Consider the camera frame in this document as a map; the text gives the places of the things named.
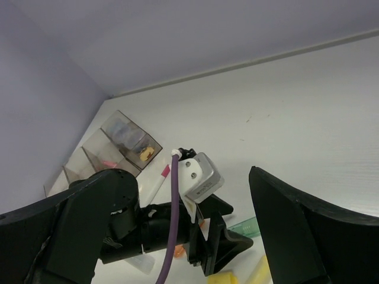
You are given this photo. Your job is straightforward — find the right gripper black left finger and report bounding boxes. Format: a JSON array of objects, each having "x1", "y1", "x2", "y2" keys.
[{"x1": 1, "y1": 169, "x2": 139, "y2": 283}]

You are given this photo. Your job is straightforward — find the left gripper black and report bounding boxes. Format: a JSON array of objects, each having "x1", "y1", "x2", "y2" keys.
[{"x1": 142, "y1": 195, "x2": 253, "y2": 276}]

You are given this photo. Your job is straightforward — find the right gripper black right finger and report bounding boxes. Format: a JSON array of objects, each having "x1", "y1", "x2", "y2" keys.
[{"x1": 249, "y1": 166, "x2": 378, "y2": 283}]

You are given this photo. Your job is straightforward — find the green highlighter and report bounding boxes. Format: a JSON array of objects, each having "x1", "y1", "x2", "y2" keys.
[{"x1": 228, "y1": 217, "x2": 261, "y2": 238}]

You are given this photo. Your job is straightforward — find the pink highlighter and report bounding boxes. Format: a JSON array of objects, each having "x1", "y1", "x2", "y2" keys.
[{"x1": 102, "y1": 161, "x2": 117, "y2": 168}]

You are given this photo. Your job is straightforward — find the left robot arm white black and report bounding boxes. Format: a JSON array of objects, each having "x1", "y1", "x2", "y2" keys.
[{"x1": 100, "y1": 195, "x2": 253, "y2": 276}]

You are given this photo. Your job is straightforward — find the yellow cap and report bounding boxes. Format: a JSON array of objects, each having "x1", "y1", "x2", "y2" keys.
[{"x1": 207, "y1": 272, "x2": 239, "y2": 284}]

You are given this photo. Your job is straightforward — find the orange eraser cap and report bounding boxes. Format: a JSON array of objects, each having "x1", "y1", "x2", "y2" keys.
[{"x1": 174, "y1": 245, "x2": 185, "y2": 259}]

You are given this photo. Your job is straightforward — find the yellow highlighter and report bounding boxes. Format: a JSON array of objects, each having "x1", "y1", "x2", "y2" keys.
[{"x1": 245, "y1": 255, "x2": 271, "y2": 284}]

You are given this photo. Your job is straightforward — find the clear highlighter orange tip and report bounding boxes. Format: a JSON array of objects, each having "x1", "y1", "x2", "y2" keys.
[{"x1": 125, "y1": 254, "x2": 155, "y2": 275}]

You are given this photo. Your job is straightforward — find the white pen red cap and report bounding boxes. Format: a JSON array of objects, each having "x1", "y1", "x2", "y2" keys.
[{"x1": 145, "y1": 164, "x2": 171, "y2": 205}]

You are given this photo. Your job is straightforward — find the clear drawer organizer top compartment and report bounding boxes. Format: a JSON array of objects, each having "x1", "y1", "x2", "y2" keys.
[{"x1": 101, "y1": 110, "x2": 162, "y2": 170}]

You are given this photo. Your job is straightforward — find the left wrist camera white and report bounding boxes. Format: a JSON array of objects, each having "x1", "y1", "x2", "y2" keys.
[{"x1": 178, "y1": 152, "x2": 224, "y2": 204}]

